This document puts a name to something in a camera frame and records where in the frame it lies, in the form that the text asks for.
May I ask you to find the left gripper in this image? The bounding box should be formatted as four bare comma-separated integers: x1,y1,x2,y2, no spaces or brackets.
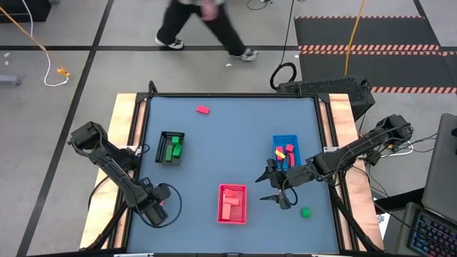
133,177,172,228

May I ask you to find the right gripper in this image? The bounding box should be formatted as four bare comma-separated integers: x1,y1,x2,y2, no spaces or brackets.
254,158,315,211

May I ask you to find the red plastic basket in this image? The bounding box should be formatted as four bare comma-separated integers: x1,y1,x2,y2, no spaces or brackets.
216,183,248,225

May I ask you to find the blue plastic basket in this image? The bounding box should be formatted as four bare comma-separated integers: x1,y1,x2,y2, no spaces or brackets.
271,133,303,168

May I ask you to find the black plastic basket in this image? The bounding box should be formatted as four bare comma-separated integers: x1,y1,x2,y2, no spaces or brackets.
154,131,186,166

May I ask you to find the wooden side board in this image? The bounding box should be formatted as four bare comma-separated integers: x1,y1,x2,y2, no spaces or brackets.
79,92,148,250
327,92,386,251

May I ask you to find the black perforated computer tower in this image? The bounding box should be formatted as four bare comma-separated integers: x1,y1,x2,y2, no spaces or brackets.
276,76,377,121

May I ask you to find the backlit keyboard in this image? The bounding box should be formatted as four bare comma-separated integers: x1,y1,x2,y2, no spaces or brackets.
406,208,457,257

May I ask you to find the grey laptop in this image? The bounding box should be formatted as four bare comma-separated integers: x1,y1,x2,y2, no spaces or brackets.
420,112,457,225

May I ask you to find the black striped floor mat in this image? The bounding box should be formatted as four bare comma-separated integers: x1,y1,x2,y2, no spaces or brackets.
293,14,457,95

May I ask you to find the person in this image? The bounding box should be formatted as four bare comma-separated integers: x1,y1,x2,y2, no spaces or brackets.
154,0,259,62

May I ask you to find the black floor box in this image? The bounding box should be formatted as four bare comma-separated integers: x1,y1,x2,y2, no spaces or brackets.
0,0,52,24

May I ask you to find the black aluminium table frame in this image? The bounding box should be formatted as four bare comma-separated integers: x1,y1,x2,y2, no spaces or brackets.
80,80,385,257

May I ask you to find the black coiled cable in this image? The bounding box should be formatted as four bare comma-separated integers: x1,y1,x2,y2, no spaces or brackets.
268,0,299,91

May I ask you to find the orange cable with yellow plug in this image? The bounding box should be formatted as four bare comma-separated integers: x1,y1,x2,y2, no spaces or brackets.
0,4,71,77

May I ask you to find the yellow hanging cable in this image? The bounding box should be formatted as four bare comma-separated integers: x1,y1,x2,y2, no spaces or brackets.
343,0,368,77

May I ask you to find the white floor cable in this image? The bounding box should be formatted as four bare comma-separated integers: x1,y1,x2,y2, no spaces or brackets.
20,0,71,88

